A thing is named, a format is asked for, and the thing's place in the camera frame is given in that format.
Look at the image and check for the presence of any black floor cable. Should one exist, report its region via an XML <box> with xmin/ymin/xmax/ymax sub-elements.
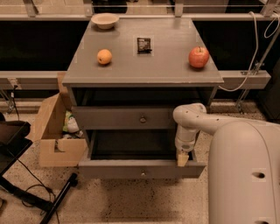
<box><xmin>16</xmin><ymin>158</ymin><xmax>60</xmax><ymax>224</ymax></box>

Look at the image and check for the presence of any cardboard box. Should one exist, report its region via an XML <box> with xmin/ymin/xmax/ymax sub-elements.
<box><xmin>27</xmin><ymin>72</ymin><xmax>88</xmax><ymax>167</ymax></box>

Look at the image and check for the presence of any beige bowl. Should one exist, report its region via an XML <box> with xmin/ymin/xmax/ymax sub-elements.
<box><xmin>91</xmin><ymin>13</ymin><xmax>119</xmax><ymax>30</ymax></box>

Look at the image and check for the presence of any black snack packet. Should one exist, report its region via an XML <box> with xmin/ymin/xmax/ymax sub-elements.
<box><xmin>137</xmin><ymin>38</ymin><xmax>152</xmax><ymax>53</ymax></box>

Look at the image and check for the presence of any grey top drawer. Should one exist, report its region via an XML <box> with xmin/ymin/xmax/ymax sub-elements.
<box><xmin>72</xmin><ymin>106</ymin><xmax>176</xmax><ymax>130</ymax></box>

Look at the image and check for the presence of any grey drawer cabinet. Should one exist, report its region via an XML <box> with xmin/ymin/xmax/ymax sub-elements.
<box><xmin>61</xmin><ymin>17</ymin><xmax>225</xmax><ymax>165</ymax></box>

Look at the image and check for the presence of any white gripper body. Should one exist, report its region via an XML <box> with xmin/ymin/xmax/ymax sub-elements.
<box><xmin>175</xmin><ymin>125</ymin><xmax>199</xmax><ymax>153</ymax></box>

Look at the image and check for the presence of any red apple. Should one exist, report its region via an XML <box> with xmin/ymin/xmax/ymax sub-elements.
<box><xmin>188</xmin><ymin>46</ymin><xmax>210</xmax><ymax>68</ymax></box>

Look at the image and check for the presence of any orange fruit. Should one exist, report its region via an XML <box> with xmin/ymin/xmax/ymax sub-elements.
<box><xmin>97</xmin><ymin>49</ymin><xmax>112</xmax><ymax>65</ymax></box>

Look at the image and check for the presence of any wall power outlet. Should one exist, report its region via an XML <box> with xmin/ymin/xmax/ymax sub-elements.
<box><xmin>8</xmin><ymin>78</ymin><xmax>19</xmax><ymax>89</ymax></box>

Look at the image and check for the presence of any white green plush toy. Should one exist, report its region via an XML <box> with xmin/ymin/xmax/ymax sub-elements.
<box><xmin>62</xmin><ymin>111</ymin><xmax>80</xmax><ymax>133</ymax></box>

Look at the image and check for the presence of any metal railing frame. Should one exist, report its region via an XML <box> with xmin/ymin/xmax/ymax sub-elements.
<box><xmin>0</xmin><ymin>0</ymin><xmax>279</xmax><ymax>105</ymax></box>

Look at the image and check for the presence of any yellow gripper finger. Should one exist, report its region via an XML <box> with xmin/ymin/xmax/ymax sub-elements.
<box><xmin>177</xmin><ymin>152</ymin><xmax>189</xmax><ymax>167</ymax></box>

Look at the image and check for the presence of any white hanging cable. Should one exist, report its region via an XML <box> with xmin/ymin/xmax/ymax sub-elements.
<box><xmin>218</xmin><ymin>10</ymin><xmax>280</xmax><ymax>93</ymax></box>

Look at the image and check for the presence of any grey drawer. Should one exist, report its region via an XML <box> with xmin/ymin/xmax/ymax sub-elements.
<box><xmin>79</xmin><ymin>129</ymin><xmax>206</xmax><ymax>179</ymax></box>
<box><xmin>72</xmin><ymin>106</ymin><xmax>176</xmax><ymax>130</ymax></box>

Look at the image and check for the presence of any black stand with legs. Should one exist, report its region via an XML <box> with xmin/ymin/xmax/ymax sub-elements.
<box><xmin>0</xmin><ymin>113</ymin><xmax>78</xmax><ymax>224</ymax></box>

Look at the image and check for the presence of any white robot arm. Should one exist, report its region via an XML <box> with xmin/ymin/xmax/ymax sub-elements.
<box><xmin>173</xmin><ymin>103</ymin><xmax>280</xmax><ymax>224</ymax></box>

